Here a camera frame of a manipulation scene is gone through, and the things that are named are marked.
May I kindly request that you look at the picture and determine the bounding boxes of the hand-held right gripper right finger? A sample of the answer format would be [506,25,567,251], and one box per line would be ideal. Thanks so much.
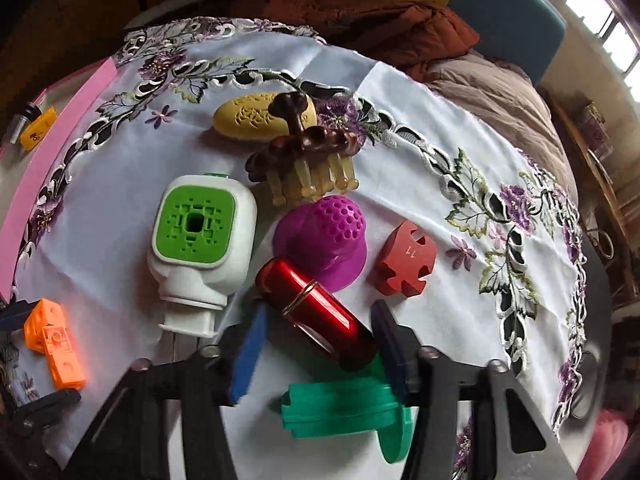
[370,300,587,480]

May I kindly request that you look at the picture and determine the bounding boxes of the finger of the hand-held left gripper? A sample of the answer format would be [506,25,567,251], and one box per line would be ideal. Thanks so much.
[0,301,32,332]
[12,388,82,434]

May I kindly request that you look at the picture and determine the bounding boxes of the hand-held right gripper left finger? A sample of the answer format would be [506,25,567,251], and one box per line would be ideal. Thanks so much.
[66,304,273,480]

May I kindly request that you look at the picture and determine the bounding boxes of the orange building block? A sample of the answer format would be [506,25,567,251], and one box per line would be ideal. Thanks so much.
[23,298,88,391]

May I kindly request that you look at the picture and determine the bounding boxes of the green plastic spool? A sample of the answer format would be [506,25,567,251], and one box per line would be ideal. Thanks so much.
[271,352,417,464]

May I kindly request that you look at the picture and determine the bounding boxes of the red metal capsule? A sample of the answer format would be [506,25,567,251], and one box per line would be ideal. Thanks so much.
[255,256,378,372]

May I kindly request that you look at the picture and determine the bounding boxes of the red cross-shaped block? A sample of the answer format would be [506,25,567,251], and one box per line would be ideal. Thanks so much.
[369,220,437,298]

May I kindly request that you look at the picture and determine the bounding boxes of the white and green plug-in device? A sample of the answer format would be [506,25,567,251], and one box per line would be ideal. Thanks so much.
[146,172,258,338]

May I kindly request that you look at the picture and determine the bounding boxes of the purple perforated silicone cone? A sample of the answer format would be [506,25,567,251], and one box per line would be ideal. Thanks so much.
[272,195,370,291]

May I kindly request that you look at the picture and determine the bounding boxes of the pink box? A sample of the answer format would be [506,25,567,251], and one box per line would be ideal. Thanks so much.
[0,56,119,297]

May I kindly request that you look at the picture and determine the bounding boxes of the dark brown toy figure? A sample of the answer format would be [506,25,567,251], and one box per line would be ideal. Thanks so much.
[244,92,360,207]

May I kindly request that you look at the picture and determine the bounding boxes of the yellow perforated oval case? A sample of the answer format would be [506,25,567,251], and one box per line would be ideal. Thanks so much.
[212,91,318,142]

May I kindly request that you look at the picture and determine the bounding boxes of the yellow building block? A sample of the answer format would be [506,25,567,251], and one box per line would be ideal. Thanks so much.
[19,105,57,151]

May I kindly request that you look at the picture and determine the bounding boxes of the grey and black small bottle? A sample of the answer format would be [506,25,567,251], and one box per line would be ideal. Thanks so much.
[6,102,40,145]

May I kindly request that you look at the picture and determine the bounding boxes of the pink fluffy cloth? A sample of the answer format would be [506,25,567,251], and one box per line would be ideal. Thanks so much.
[592,407,634,462]

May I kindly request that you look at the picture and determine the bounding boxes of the white floral embroidered tablecloth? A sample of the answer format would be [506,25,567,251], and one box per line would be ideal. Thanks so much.
[10,16,601,480]

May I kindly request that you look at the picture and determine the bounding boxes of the wooden bedside shelf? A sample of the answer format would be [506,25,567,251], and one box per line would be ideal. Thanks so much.
[547,85,640,273]

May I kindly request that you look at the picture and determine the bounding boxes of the beige quilt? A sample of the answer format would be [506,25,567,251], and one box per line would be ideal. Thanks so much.
[419,50,581,207]

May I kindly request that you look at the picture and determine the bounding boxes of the purple patterned box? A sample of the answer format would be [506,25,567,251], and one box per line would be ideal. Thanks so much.
[580,102,616,159]

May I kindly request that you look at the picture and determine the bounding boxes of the brown jacket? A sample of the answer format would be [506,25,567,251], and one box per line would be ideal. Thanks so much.
[225,0,482,82]

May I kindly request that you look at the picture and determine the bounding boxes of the multicoloured bed headboard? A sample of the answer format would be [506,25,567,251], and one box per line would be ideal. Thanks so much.
[322,0,568,87]

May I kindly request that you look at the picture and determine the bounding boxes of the window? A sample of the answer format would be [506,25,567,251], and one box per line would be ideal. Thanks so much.
[515,0,640,80]

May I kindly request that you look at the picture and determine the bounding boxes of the white cable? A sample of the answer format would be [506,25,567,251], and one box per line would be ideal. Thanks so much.
[586,227,617,262]

